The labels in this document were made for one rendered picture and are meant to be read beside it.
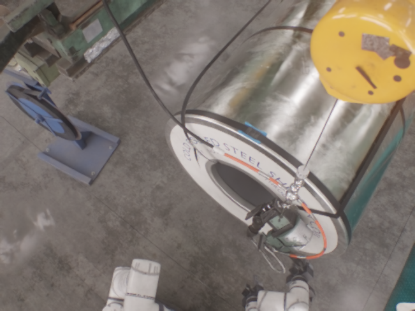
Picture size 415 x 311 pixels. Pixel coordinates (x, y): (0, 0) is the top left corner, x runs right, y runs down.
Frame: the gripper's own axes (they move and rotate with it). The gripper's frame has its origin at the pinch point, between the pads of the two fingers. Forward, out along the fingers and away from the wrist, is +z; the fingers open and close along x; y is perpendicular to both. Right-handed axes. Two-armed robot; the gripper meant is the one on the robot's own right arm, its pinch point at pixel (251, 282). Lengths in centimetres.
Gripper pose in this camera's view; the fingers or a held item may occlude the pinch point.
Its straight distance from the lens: 192.2
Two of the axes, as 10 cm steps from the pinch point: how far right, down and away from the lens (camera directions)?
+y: -8.5, -5.1, -1.5
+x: -5.2, 7.8, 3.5
